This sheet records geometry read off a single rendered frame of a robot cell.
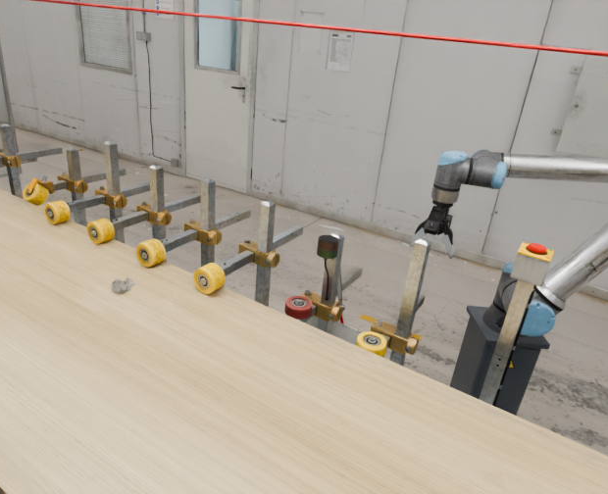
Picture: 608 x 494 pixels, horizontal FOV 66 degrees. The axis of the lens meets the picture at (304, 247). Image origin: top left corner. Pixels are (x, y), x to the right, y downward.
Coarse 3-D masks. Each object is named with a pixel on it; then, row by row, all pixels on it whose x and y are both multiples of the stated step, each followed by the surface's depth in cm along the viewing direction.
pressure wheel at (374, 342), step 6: (360, 336) 124; (366, 336) 124; (372, 336) 124; (378, 336) 124; (360, 342) 121; (366, 342) 122; (372, 342) 122; (378, 342) 122; (384, 342) 122; (366, 348) 120; (372, 348) 119; (378, 348) 120; (384, 348) 121; (378, 354) 120
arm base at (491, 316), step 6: (492, 306) 191; (498, 306) 187; (486, 312) 194; (492, 312) 190; (498, 312) 187; (504, 312) 185; (486, 318) 192; (492, 318) 189; (498, 318) 187; (504, 318) 185; (486, 324) 191; (492, 324) 188; (498, 324) 188; (498, 330) 187; (516, 336) 185; (522, 336) 185
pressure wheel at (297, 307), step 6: (288, 300) 137; (294, 300) 138; (300, 300) 137; (306, 300) 138; (288, 306) 134; (294, 306) 134; (300, 306) 135; (306, 306) 135; (288, 312) 134; (294, 312) 133; (300, 312) 133; (306, 312) 134; (294, 318) 134; (300, 318) 134; (306, 318) 135
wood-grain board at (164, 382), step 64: (0, 192) 194; (0, 256) 146; (64, 256) 150; (128, 256) 154; (0, 320) 117; (64, 320) 119; (128, 320) 122; (192, 320) 125; (256, 320) 127; (0, 384) 97; (64, 384) 99; (128, 384) 101; (192, 384) 102; (256, 384) 104; (320, 384) 106; (384, 384) 108; (0, 448) 83; (64, 448) 85; (128, 448) 86; (192, 448) 87; (256, 448) 89; (320, 448) 90; (384, 448) 91; (448, 448) 93; (512, 448) 94; (576, 448) 96
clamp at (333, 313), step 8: (304, 296) 147; (312, 296) 147; (320, 296) 148; (320, 304) 143; (336, 304) 145; (320, 312) 144; (328, 312) 143; (336, 312) 142; (328, 320) 144; (336, 320) 143
